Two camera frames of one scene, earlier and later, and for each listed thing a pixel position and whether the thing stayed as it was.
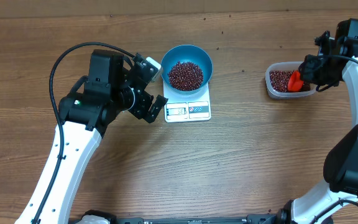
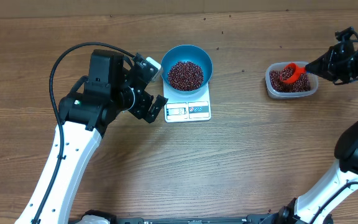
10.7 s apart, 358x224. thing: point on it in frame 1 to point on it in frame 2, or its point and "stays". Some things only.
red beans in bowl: [185, 76] stays
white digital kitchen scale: [192, 107] stays
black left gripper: [145, 100] stays
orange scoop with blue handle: [294, 84] to [298, 71]
